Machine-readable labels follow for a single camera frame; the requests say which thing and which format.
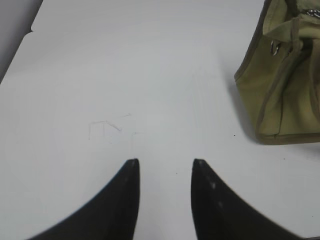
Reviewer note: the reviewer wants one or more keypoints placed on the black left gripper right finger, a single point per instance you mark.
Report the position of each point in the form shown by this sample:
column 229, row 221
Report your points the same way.
column 220, row 214

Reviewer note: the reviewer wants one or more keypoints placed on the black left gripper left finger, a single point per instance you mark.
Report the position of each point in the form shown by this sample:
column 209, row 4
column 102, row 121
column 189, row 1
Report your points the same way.
column 110, row 215

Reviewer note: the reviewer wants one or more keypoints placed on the yellow canvas bag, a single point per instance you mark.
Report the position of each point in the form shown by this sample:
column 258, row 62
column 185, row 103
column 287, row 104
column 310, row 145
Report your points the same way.
column 279, row 77

